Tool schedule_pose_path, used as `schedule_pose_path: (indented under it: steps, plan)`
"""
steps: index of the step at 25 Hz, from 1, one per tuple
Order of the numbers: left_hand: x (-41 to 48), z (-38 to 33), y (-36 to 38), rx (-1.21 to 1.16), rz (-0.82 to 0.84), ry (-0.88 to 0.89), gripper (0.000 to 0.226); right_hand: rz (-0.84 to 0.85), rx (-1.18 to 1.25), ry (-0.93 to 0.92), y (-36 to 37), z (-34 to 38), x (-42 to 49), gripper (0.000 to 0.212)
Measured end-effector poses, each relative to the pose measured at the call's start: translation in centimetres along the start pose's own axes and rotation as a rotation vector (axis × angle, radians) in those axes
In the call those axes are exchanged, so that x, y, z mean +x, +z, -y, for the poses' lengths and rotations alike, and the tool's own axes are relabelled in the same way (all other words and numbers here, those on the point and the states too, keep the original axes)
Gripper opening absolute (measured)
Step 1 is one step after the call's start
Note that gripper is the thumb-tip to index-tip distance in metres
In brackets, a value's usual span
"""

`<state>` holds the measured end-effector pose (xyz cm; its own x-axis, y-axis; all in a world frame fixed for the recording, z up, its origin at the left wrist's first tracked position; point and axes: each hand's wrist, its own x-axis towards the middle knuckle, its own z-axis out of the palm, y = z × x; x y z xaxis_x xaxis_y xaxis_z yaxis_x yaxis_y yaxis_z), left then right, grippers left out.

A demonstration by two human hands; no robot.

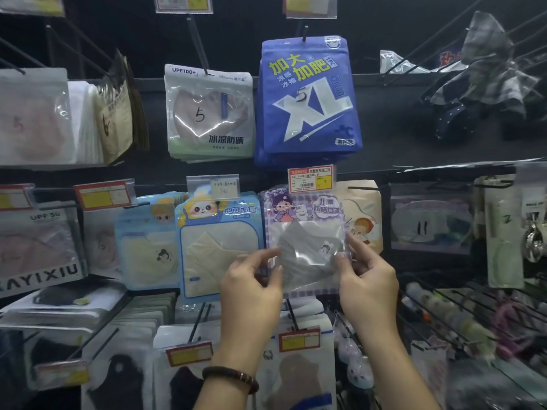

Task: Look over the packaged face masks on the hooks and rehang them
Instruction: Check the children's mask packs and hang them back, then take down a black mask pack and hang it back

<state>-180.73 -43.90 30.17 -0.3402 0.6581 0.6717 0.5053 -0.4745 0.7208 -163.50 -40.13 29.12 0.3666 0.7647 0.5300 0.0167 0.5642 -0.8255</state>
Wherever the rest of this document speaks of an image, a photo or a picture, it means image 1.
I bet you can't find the person's left hand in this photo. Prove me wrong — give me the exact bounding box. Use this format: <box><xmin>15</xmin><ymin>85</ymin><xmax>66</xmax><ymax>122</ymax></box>
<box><xmin>210</xmin><ymin>247</ymin><xmax>286</xmax><ymax>377</ymax></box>

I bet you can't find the person's right hand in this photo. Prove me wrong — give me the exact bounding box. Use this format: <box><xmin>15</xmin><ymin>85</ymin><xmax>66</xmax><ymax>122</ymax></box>
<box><xmin>334</xmin><ymin>232</ymin><xmax>401</xmax><ymax>345</ymax></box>

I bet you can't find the blue cartoon packet cream mask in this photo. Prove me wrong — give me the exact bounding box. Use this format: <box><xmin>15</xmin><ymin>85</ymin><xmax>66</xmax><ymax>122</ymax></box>
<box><xmin>175</xmin><ymin>190</ymin><xmax>267</xmax><ymax>304</ymax></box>

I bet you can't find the cream cartoon girl packet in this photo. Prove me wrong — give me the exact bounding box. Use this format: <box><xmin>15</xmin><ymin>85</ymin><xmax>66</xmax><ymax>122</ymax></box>
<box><xmin>337</xmin><ymin>179</ymin><xmax>383</xmax><ymax>255</ymax></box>

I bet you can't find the black mask packet pale arc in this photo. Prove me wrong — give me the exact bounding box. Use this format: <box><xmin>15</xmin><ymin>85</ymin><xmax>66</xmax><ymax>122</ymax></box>
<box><xmin>153</xmin><ymin>333</ymin><xmax>214</xmax><ymax>410</ymax></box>

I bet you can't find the pale blue packet cream mask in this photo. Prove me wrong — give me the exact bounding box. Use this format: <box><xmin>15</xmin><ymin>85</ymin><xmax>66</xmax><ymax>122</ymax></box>
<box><xmin>114</xmin><ymin>191</ymin><xmax>182</xmax><ymax>291</ymax></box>

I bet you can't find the white packet beige mask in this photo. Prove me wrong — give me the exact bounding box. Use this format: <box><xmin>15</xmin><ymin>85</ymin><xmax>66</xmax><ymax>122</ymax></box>
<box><xmin>82</xmin><ymin>207</ymin><xmax>123</xmax><ymax>280</ymax></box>

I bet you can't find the stack of mask packets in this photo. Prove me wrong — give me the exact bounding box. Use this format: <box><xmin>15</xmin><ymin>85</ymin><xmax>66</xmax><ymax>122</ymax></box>
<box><xmin>0</xmin><ymin>281</ymin><xmax>127</xmax><ymax>334</ymax></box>

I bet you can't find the pale green mask packet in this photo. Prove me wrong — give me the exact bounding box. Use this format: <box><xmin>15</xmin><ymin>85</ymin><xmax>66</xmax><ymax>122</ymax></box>
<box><xmin>164</xmin><ymin>63</ymin><xmax>256</xmax><ymax>163</ymax></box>

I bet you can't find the dark blue mask packet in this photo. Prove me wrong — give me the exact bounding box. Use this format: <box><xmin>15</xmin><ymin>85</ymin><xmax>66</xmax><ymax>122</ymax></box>
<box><xmin>254</xmin><ymin>36</ymin><xmax>364</xmax><ymax>169</ymax></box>

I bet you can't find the grey packet pink mask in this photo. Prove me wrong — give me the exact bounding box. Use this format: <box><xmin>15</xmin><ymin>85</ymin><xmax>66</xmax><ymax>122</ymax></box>
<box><xmin>0</xmin><ymin>207</ymin><xmax>88</xmax><ymax>300</ymax></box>

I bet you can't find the cream line-drawing mask packet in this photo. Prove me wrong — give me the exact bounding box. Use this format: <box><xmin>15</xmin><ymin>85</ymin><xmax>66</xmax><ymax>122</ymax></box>
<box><xmin>93</xmin><ymin>48</ymin><xmax>150</xmax><ymax>165</ymax></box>

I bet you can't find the glossy packet pink mask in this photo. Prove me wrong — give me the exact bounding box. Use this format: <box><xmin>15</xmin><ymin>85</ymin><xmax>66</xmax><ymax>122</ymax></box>
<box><xmin>0</xmin><ymin>68</ymin><xmax>105</xmax><ymax>166</ymax></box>

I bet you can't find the person's left forearm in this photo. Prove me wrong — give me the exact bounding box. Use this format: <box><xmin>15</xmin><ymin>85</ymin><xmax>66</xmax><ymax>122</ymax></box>
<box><xmin>194</xmin><ymin>379</ymin><xmax>257</xmax><ymax>410</ymax></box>

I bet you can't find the red yellow price tag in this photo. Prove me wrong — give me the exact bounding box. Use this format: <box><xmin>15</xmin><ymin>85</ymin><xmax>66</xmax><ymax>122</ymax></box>
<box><xmin>278</xmin><ymin>327</ymin><xmax>321</xmax><ymax>354</ymax></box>
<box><xmin>0</xmin><ymin>183</ymin><xmax>36</xmax><ymax>211</ymax></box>
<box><xmin>165</xmin><ymin>340</ymin><xmax>214</xmax><ymax>368</ymax></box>
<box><xmin>74</xmin><ymin>179</ymin><xmax>137</xmax><ymax>211</ymax></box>

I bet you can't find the blue white bunny toy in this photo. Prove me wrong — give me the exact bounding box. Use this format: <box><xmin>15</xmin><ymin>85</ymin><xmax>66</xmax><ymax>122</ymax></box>
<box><xmin>346</xmin><ymin>358</ymin><xmax>375</xmax><ymax>390</ymax></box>

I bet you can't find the clear packet purple trim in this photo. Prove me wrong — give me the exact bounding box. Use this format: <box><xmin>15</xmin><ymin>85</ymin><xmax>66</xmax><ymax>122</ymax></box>
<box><xmin>389</xmin><ymin>196</ymin><xmax>475</xmax><ymax>256</ymax></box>

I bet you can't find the clear holder white paper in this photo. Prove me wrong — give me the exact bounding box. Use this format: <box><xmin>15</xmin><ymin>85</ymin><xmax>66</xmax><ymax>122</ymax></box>
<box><xmin>186</xmin><ymin>174</ymin><xmax>241</xmax><ymax>199</ymax></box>

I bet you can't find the white price tag with barcode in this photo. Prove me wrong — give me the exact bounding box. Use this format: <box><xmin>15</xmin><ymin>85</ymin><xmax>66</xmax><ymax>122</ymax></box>
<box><xmin>287</xmin><ymin>165</ymin><xmax>338</xmax><ymax>195</ymax></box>

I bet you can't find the pink plush toy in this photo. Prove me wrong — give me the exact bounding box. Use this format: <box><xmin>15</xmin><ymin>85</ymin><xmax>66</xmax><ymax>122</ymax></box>
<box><xmin>491</xmin><ymin>294</ymin><xmax>535</xmax><ymax>359</ymax></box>

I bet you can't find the pale tall packet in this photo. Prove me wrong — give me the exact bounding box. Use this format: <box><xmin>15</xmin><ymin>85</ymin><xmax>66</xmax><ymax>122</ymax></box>
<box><xmin>485</xmin><ymin>179</ymin><xmax>524</xmax><ymax>290</ymax></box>

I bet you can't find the silver keyring bunch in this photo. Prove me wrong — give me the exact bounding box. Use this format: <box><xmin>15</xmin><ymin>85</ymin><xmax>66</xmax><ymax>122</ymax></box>
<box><xmin>523</xmin><ymin>222</ymin><xmax>547</xmax><ymax>263</ymax></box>

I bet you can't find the navy dotted headband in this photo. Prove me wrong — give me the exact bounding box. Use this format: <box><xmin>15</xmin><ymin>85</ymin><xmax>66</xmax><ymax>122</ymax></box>
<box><xmin>431</xmin><ymin>102</ymin><xmax>475</xmax><ymax>144</ymax></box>

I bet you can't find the white red price tag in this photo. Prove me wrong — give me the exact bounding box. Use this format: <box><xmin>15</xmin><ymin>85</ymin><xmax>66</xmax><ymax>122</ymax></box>
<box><xmin>34</xmin><ymin>359</ymin><xmax>91</xmax><ymax>390</ymax></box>

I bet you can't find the clear tag holder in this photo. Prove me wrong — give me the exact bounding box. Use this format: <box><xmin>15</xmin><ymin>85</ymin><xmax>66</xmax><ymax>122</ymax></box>
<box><xmin>515</xmin><ymin>161</ymin><xmax>547</xmax><ymax>191</ymax></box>

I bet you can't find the crumpled clear packet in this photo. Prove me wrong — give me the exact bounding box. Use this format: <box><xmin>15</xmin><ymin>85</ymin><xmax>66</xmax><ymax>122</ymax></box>
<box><xmin>379</xmin><ymin>48</ymin><xmax>467</xmax><ymax>75</ymax></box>

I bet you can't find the clear holder yellow paper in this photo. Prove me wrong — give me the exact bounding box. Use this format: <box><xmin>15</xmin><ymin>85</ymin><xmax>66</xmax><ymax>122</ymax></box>
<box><xmin>284</xmin><ymin>0</ymin><xmax>338</xmax><ymax>20</ymax></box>

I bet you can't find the white price tag yellow corner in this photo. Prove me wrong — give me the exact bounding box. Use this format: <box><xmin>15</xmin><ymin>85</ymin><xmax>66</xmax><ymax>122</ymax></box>
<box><xmin>153</xmin><ymin>0</ymin><xmax>214</xmax><ymax>14</ymax></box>
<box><xmin>0</xmin><ymin>0</ymin><xmax>65</xmax><ymax>17</ymax></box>

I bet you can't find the dark beaded bracelet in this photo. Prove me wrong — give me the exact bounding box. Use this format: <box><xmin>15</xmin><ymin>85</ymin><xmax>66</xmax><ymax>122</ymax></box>
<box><xmin>201</xmin><ymin>366</ymin><xmax>260</xmax><ymax>396</ymax></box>

